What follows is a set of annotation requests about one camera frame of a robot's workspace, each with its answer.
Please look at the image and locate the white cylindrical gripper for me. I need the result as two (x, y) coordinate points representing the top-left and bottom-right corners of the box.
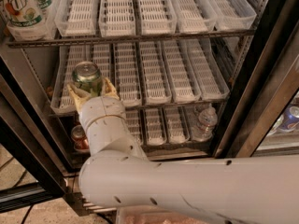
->
(67, 77), (147, 160)

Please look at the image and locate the green soda can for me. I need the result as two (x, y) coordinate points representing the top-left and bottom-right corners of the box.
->
(72, 61), (103, 97)

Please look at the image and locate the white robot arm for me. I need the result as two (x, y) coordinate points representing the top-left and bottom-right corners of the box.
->
(67, 79), (299, 224)

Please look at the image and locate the shelf tray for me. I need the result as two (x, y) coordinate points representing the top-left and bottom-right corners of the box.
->
(144, 108), (166, 146)
(162, 40), (201, 103)
(184, 105), (213, 141)
(98, 0), (135, 37)
(136, 0), (177, 35)
(138, 41), (172, 105)
(113, 43), (142, 107)
(54, 0), (99, 37)
(171, 0), (217, 34)
(50, 46), (86, 115)
(208, 0), (257, 31)
(126, 110), (144, 146)
(85, 44), (111, 79)
(6, 0), (68, 41)
(164, 106), (189, 144)
(185, 38), (230, 100)

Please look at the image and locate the middle shelf tray leftmost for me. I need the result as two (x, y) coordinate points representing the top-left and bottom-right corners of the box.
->
(50, 46), (86, 115)

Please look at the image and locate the front red soda can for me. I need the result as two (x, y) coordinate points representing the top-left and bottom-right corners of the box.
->
(71, 125), (89, 152)

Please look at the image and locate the top shelf tray leftmost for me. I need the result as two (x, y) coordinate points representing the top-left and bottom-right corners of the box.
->
(6, 0), (68, 41)

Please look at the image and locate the open black fridge door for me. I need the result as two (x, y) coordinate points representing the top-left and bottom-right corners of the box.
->
(0, 60), (66, 213)

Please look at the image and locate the bottom shelf tray rightmost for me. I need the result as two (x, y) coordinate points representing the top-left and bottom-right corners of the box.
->
(184, 105), (213, 141)

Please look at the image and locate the stainless steel fridge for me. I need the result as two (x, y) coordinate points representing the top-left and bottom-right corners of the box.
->
(1, 0), (298, 216)

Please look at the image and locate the blue soda can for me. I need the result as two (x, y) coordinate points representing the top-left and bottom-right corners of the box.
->
(278, 105), (299, 133)

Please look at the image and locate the front 7up bottle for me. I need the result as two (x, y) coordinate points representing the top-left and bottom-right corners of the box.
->
(1, 0), (46, 41)

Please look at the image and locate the clear water bottle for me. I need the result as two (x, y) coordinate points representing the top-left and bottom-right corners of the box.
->
(195, 106), (218, 142)

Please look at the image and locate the black cable on floor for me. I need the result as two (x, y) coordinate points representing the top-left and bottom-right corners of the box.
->
(20, 204), (36, 224)

